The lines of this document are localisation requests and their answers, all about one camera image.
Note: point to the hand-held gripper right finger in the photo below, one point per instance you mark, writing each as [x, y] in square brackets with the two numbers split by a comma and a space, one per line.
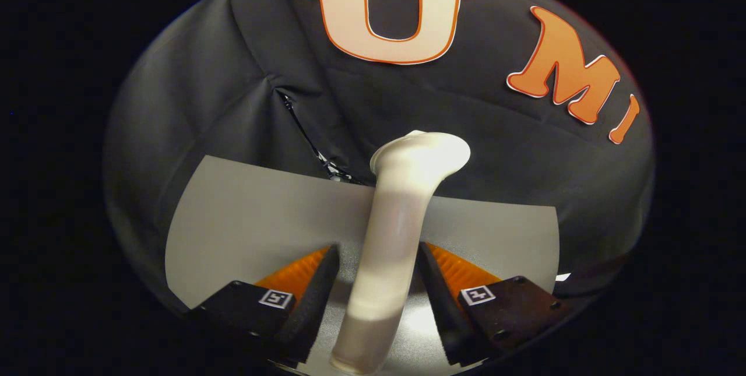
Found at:
[437, 300]

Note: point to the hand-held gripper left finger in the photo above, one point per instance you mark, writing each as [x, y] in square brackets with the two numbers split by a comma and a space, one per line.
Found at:
[309, 312]

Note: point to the grey drawer cabinet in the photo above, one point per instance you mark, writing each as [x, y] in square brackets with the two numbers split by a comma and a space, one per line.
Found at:
[245, 218]

